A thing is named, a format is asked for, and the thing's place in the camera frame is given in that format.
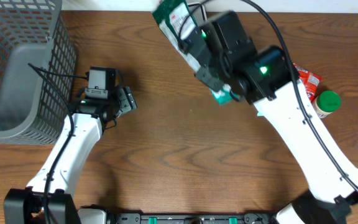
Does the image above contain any green glove package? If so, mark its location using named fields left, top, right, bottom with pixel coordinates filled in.
left=152, top=0, right=233, bottom=105

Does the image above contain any orange snack bag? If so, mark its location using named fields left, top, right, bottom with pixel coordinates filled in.
left=293, top=63, right=323, bottom=101

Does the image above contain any green lid spice jar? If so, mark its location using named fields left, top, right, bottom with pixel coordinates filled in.
left=312, top=90, right=341, bottom=118

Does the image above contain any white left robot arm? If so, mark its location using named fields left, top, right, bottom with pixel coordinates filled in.
left=4, top=86, right=137, bottom=223

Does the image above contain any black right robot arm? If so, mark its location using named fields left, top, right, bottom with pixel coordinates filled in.
left=196, top=47, right=358, bottom=223

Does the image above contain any white barcode scanner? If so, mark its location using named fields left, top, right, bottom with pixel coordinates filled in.
left=188, top=2, right=207, bottom=25

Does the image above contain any grey plastic mesh basket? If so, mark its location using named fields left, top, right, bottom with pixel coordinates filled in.
left=0, top=0, right=77, bottom=145

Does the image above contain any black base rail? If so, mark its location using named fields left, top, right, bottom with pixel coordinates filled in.
left=79, top=210, right=277, bottom=224

